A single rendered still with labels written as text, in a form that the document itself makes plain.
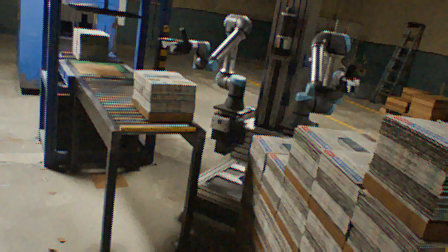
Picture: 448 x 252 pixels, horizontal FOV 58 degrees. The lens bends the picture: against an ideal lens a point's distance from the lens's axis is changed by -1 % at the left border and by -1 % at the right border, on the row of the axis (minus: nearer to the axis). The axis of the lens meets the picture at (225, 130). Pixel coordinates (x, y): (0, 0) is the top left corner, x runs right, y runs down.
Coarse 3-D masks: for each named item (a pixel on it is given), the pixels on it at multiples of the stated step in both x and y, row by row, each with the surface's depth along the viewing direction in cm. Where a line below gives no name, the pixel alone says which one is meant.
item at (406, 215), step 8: (368, 176) 116; (368, 184) 116; (376, 184) 112; (376, 192) 111; (384, 192) 108; (384, 200) 107; (392, 200) 104; (392, 208) 104; (400, 208) 101; (408, 208) 98; (400, 216) 100; (408, 216) 97; (416, 216) 95; (408, 224) 97; (416, 224) 95; (424, 224) 92; (432, 224) 92; (440, 224) 92; (416, 232) 94; (424, 232) 92; (432, 232) 92; (440, 232) 93; (344, 248) 125
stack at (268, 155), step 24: (264, 144) 220; (288, 144) 227; (264, 168) 211; (288, 192) 175; (240, 216) 246; (264, 216) 200; (288, 216) 172; (312, 216) 151; (240, 240) 240; (264, 240) 199; (312, 240) 148
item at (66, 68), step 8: (64, 64) 358; (72, 64) 361; (96, 64) 382; (104, 64) 386; (112, 64) 393; (64, 72) 339; (72, 72) 331; (128, 72) 369; (64, 80) 336; (72, 80) 320; (128, 80) 341
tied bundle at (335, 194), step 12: (324, 156) 144; (324, 168) 143; (336, 168) 135; (324, 180) 143; (336, 180) 135; (348, 180) 127; (312, 192) 150; (324, 192) 141; (336, 192) 134; (348, 192) 127; (324, 204) 141; (336, 204) 132; (348, 204) 127; (336, 216) 132; (348, 216) 125; (348, 228) 125
